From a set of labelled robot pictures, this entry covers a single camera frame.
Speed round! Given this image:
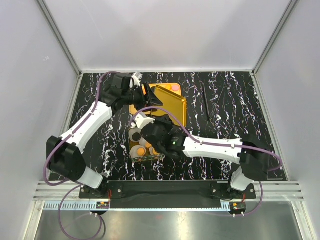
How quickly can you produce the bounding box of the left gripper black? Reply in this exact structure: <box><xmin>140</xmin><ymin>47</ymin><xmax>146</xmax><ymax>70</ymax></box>
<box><xmin>122</xmin><ymin>82</ymin><xmax>163</xmax><ymax>113</ymax></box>

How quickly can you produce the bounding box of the plain round orange cookie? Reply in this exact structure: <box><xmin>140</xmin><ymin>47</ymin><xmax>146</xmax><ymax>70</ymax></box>
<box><xmin>145</xmin><ymin>142</ymin><xmax>152</xmax><ymax>148</ymax></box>

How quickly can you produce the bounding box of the gold tin lid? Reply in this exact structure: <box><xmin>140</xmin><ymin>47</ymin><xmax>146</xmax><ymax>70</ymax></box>
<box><xmin>151</xmin><ymin>85</ymin><xmax>187</xmax><ymax>127</ymax></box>

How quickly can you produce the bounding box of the dotted round sandwich cookie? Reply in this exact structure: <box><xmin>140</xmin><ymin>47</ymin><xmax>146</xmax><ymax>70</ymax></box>
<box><xmin>136</xmin><ymin>147</ymin><xmax>146</xmax><ymax>156</ymax></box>

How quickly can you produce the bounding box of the black chocolate sandwich cookie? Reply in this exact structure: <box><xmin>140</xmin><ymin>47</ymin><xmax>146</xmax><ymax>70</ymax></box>
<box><xmin>131</xmin><ymin>132</ymin><xmax>141</xmax><ymax>142</ymax></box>

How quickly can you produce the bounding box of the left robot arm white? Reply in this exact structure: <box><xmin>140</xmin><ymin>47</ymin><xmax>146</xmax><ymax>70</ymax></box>
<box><xmin>43</xmin><ymin>71</ymin><xmax>163</xmax><ymax>198</ymax></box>

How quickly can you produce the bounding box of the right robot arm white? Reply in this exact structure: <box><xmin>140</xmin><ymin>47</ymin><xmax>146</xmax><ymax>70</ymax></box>
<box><xmin>134</xmin><ymin>113</ymin><xmax>270</xmax><ymax>199</ymax></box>

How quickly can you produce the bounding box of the white paper cup front-right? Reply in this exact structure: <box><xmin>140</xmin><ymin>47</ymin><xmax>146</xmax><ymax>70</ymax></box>
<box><xmin>149</xmin><ymin>146</ymin><xmax>159</xmax><ymax>156</ymax></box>

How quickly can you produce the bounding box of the orange half cookie top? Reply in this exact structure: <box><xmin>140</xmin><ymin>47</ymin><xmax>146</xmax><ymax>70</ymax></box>
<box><xmin>164</xmin><ymin>84</ymin><xmax>172</xmax><ymax>91</ymax></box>

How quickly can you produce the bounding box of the pink macaron top right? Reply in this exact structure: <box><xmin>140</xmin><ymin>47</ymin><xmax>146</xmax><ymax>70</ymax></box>
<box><xmin>171</xmin><ymin>85</ymin><xmax>180</xmax><ymax>92</ymax></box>

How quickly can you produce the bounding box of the white paper cup centre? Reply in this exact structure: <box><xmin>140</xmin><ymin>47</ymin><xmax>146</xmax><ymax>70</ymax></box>
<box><xmin>139</xmin><ymin>138</ymin><xmax>149</xmax><ymax>149</ymax></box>

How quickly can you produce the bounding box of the gold square cookie tin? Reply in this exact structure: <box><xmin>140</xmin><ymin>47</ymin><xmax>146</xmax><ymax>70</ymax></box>
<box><xmin>129</xmin><ymin>140</ymin><xmax>165</xmax><ymax>163</ymax></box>

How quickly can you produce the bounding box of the yellow serving tray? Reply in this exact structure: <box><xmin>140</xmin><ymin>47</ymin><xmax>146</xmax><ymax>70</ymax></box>
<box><xmin>129</xmin><ymin>83</ymin><xmax>182</xmax><ymax>115</ymax></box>

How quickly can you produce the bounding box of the white paper cup front-left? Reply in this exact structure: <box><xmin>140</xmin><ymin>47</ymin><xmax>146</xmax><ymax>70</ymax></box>
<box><xmin>130</xmin><ymin>145</ymin><xmax>146</xmax><ymax>159</ymax></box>

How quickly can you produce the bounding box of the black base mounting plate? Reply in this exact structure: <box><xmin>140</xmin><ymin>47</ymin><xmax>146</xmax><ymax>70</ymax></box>
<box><xmin>79</xmin><ymin>180</ymin><xmax>257</xmax><ymax>200</ymax></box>

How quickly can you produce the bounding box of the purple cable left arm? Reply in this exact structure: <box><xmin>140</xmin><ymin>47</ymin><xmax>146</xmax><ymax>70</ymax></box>
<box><xmin>43</xmin><ymin>71</ymin><xmax>121</xmax><ymax>238</ymax></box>

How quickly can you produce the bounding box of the aluminium frame rail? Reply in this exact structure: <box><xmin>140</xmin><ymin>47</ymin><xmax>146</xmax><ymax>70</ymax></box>
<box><xmin>33</xmin><ymin>181</ymin><xmax>304</xmax><ymax>212</ymax></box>

